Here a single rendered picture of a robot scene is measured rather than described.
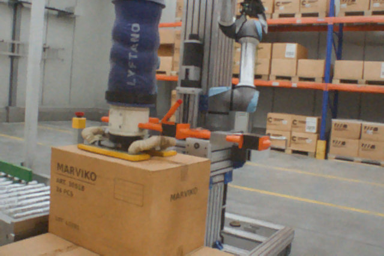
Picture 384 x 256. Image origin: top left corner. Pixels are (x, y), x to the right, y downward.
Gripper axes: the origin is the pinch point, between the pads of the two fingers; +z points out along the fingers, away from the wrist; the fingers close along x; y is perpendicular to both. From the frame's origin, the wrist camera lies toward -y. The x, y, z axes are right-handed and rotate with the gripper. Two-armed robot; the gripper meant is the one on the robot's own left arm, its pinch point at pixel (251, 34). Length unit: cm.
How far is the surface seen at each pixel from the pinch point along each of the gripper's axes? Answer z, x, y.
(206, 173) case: 64, -7, 21
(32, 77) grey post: 24, -351, -127
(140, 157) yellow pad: 56, -22, 49
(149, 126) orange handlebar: 44, -24, 41
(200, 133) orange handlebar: 44, 0, 41
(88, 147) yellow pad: 55, -48, 52
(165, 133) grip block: 46, -14, 42
